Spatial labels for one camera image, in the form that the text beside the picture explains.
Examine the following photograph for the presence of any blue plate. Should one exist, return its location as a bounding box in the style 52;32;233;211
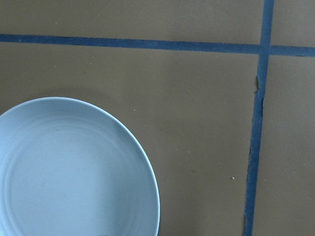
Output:
0;97;160;236

